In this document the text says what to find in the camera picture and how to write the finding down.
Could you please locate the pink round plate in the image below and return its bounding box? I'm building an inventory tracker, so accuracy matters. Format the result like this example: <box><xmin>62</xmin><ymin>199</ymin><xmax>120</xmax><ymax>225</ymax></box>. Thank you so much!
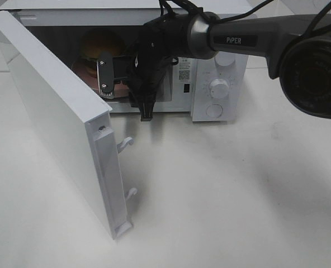
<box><xmin>72</xmin><ymin>60</ymin><xmax>129</xmax><ymax>98</ymax></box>

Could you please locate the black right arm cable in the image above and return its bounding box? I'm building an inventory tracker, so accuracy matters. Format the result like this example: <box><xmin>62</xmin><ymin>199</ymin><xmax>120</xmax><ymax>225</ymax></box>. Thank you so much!
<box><xmin>158</xmin><ymin>0</ymin><xmax>331</xmax><ymax>34</ymax></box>

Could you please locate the toy hamburger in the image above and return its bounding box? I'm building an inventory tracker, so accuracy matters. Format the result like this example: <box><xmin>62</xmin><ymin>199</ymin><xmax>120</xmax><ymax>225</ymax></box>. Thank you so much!
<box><xmin>79</xmin><ymin>28</ymin><xmax>126</xmax><ymax>78</ymax></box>

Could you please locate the white microwave door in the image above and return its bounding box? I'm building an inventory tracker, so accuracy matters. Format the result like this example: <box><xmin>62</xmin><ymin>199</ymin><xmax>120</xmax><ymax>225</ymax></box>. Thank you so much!
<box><xmin>0</xmin><ymin>11</ymin><xmax>136</xmax><ymax>238</ymax></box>

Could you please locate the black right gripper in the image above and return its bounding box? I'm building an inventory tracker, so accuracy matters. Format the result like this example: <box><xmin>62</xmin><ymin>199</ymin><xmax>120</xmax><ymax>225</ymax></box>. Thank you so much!
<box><xmin>114</xmin><ymin>54</ymin><xmax>179</xmax><ymax>122</ymax></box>

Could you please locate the round door release button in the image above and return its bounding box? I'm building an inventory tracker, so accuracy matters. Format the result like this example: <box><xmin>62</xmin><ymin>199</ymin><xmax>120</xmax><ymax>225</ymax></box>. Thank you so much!
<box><xmin>206</xmin><ymin>104</ymin><xmax>223</xmax><ymax>118</ymax></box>

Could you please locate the upper white power knob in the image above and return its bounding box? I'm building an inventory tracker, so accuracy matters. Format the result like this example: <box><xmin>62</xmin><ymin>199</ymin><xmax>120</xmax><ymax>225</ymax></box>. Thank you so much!
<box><xmin>215</xmin><ymin>53</ymin><xmax>236</xmax><ymax>67</ymax></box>

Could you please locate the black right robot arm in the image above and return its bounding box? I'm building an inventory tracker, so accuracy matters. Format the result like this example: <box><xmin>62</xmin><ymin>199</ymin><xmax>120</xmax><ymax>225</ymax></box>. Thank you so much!
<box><xmin>113</xmin><ymin>12</ymin><xmax>331</xmax><ymax>121</ymax></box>

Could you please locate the white timer knob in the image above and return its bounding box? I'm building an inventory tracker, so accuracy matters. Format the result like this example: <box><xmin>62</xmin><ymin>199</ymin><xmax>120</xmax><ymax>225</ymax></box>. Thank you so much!
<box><xmin>209</xmin><ymin>79</ymin><xmax>229</xmax><ymax>99</ymax></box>

